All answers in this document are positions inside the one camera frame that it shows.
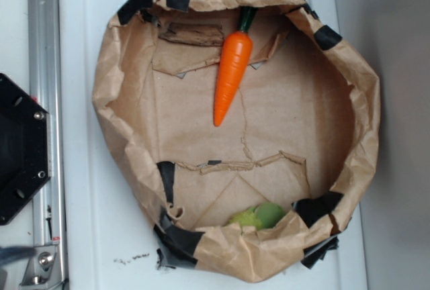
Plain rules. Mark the orange plastic toy carrot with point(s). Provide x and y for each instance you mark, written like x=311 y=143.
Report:
x=235 y=55

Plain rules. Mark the green tennis ball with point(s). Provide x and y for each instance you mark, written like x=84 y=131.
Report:
x=264 y=216

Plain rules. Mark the white tray board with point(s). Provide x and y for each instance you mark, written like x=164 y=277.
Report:
x=110 y=243

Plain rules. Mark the brown paper bag enclosure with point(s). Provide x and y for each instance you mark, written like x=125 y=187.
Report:
x=301 y=131

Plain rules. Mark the aluminium extrusion rail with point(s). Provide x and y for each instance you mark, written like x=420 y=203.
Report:
x=49 y=215

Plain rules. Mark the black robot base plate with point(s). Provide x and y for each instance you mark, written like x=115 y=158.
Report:
x=24 y=149

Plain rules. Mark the metal corner bracket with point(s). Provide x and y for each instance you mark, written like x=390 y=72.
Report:
x=43 y=270

